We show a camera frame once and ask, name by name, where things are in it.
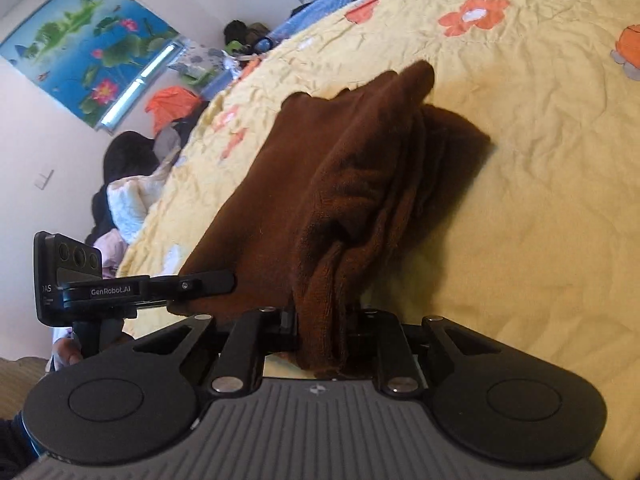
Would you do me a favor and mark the operator hand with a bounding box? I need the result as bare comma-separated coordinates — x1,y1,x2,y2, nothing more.
50,337,82,372

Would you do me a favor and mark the orange plastic bag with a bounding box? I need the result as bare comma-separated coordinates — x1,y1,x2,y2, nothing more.
144,86,203,136

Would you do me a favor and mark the lotus flower wall poster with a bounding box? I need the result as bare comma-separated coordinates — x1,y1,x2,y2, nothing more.
1,0,182,130

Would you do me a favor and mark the white fluffy garment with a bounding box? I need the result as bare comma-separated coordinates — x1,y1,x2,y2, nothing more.
106,157,172,245

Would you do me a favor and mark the black garment beside bed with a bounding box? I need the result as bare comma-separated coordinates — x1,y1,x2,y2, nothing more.
85,131,160,246

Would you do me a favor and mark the brown knit sweater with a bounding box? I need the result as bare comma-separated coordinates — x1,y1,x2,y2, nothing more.
169,61,491,372

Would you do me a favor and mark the yellow floral bed sheet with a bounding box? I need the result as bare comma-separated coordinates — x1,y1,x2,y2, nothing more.
119,0,639,479

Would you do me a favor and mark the blue quilted blanket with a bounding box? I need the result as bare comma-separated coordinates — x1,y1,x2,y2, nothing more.
267,0,357,44

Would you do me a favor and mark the dark bag on bedside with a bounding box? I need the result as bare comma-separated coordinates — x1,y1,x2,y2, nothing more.
224,20,274,56

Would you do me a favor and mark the floral patterned pillow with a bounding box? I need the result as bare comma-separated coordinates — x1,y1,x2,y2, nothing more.
168,41,232,90

